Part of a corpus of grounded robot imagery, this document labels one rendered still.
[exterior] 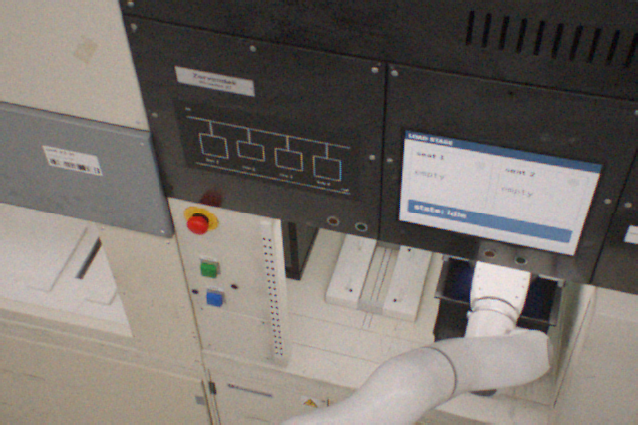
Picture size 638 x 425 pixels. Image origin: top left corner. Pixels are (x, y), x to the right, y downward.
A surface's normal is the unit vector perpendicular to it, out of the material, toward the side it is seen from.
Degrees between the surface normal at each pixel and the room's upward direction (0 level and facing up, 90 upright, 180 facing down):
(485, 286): 6
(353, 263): 0
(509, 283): 4
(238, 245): 90
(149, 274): 90
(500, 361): 38
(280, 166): 90
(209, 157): 90
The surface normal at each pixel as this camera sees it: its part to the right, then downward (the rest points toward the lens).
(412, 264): -0.02, -0.64
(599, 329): -0.28, 0.74
